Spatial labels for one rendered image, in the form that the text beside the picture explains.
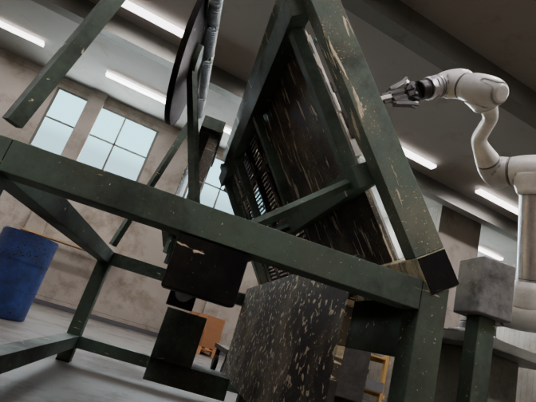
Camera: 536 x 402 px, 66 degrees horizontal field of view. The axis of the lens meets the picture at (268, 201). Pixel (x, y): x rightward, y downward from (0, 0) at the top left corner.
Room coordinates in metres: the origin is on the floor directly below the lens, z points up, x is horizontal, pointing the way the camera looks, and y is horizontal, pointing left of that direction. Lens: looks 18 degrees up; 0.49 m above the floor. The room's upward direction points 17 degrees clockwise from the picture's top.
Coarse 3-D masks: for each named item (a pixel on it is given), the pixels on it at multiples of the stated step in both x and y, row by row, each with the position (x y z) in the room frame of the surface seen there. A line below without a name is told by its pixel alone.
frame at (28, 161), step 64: (0, 192) 1.10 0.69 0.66; (64, 192) 1.06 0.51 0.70; (128, 192) 1.07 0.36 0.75; (192, 256) 1.11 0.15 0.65; (256, 256) 1.13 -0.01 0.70; (320, 256) 1.15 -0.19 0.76; (192, 320) 2.12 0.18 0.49; (256, 320) 2.55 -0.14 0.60; (320, 320) 1.47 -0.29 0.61; (192, 384) 2.16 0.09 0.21; (256, 384) 2.13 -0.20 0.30; (320, 384) 1.34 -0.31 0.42
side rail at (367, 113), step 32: (320, 0) 1.12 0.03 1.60; (320, 32) 1.14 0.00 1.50; (352, 32) 1.14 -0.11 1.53; (352, 64) 1.14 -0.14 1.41; (352, 96) 1.14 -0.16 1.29; (384, 128) 1.16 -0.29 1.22; (384, 160) 1.17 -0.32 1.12; (384, 192) 1.19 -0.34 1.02; (416, 192) 1.18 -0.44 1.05; (416, 224) 1.19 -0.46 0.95; (416, 256) 1.19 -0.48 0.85
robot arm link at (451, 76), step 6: (444, 72) 1.30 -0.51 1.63; (450, 72) 1.29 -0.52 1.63; (456, 72) 1.28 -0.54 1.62; (462, 72) 1.27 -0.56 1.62; (468, 72) 1.30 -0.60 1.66; (444, 78) 1.29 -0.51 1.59; (450, 78) 1.28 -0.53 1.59; (456, 78) 1.27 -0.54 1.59; (450, 84) 1.29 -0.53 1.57; (456, 84) 1.27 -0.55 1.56; (450, 90) 1.30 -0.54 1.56; (444, 96) 1.34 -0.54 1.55; (450, 96) 1.33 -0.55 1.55; (456, 96) 1.30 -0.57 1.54
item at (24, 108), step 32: (96, 32) 1.06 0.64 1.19; (64, 64) 1.05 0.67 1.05; (32, 96) 1.04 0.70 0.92; (192, 96) 2.02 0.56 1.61; (192, 128) 2.03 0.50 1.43; (192, 160) 2.04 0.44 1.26; (192, 192) 2.05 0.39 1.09; (320, 192) 1.25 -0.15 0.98; (128, 224) 3.15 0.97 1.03; (288, 224) 1.99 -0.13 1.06
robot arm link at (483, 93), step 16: (464, 80) 1.24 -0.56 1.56; (480, 80) 1.19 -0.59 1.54; (496, 80) 1.16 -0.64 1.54; (464, 96) 1.26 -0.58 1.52; (480, 96) 1.20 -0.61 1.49; (496, 96) 1.17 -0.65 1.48; (480, 112) 1.28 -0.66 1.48; (496, 112) 1.29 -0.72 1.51; (480, 128) 1.41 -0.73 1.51; (480, 144) 1.53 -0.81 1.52; (480, 160) 1.61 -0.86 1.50; (496, 160) 1.60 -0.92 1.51
